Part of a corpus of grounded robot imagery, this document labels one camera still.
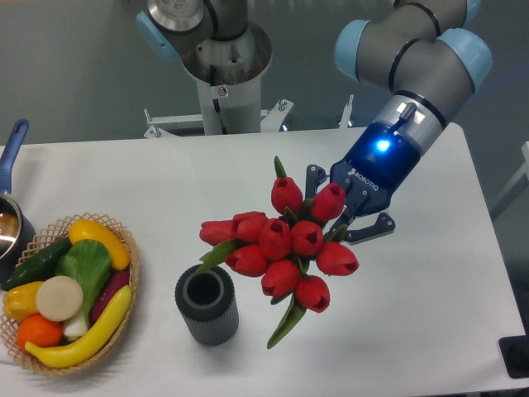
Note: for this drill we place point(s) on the green bok choy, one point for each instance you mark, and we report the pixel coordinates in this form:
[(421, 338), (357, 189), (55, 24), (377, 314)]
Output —
[(89, 263)]

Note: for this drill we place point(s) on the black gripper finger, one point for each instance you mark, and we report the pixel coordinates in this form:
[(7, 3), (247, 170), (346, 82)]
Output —
[(383, 226), (316, 176)]

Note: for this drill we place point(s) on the green cucumber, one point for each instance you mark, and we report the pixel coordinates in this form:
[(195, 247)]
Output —
[(38, 267)]

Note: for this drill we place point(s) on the woven wicker basket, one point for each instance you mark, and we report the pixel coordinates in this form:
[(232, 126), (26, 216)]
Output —
[(53, 233)]

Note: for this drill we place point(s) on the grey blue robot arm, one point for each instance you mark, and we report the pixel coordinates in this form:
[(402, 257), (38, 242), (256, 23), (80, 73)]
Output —
[(422, 54)]

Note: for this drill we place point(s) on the red tulip bouquet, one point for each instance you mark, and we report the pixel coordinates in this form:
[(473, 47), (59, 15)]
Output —
[(279, 251)]

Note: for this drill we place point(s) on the blue handled saucepan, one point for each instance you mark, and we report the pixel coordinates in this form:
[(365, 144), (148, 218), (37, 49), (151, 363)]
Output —
[(16, 229)]

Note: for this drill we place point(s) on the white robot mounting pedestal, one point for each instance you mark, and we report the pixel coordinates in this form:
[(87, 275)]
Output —
[(228, 78)]

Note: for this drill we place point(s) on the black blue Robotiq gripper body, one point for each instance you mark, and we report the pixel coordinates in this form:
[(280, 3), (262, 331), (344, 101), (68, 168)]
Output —
[(386, 153)]

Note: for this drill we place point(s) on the orange fruit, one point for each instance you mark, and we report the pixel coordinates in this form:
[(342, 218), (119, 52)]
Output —
[(39, 331)]

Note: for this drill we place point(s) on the dark grey ribbed vase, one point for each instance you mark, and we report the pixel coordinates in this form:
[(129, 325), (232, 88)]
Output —
[(207, 302)]

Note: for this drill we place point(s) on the purple sweet potato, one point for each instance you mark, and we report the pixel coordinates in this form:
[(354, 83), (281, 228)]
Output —
[(116, 282)]

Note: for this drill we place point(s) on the white metal frame right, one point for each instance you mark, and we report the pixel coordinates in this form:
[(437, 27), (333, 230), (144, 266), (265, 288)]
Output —
[(514, 187)]

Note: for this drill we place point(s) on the yellow bell pepper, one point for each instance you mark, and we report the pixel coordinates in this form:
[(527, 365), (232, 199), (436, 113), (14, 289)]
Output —
[(19, 303)]

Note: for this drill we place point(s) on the black device at table edge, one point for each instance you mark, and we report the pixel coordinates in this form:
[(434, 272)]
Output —
[(514, 351)]

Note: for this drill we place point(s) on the yellow banana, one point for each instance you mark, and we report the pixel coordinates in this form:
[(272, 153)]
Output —
[(92, 341)]

